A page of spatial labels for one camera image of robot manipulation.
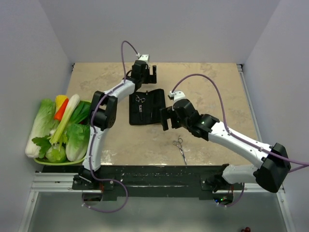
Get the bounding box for yellow pepper toy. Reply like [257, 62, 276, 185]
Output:
[56, 95, 69, 115]

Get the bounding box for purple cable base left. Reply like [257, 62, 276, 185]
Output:
[82, 179, 128, 213]

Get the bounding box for orange carrot toy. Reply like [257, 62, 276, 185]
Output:
[54, 97, 69, 121]

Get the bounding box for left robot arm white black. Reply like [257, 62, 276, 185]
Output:
[73, 54, 157, 189]

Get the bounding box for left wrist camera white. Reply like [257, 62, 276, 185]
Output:
[136, 53, 150, 64]

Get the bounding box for green vegetable basket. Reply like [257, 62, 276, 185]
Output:
[25, 95, 90, 165]

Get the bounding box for aluminium frame rail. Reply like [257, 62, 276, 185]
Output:
[31, 63, 287, 194]

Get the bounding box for napa cabbage toy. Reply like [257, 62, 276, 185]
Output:
[25, 99, 58, 158]

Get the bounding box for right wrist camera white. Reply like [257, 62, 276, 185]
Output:
[168, 90, 186, 102]

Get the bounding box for silver scissors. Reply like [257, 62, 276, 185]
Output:
[135, 95, 145, 121]
[172, 136, 187, 166]

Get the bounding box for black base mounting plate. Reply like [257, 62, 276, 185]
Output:
[72, 165, 241, 201]

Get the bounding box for parsley leaf toy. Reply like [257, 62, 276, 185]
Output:
[32, 135, 52, 159]

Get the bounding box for white green leek toy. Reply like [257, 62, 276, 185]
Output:
[50, 94, 80, 145]

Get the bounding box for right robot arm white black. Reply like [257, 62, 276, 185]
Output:
[160, 99, 291, 193]

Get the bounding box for dark green bok choy toy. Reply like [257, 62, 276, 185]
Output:
[68, 101, 91, 126]

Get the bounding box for round green cabbage toy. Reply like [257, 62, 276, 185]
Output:
[45, 144, 67, 163]

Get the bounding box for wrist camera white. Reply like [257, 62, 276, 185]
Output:
[136, 53, 150, 64]
[168, 90, 186, 102]

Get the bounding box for black zip tool case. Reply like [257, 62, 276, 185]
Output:
[129, 88, 166, 126]

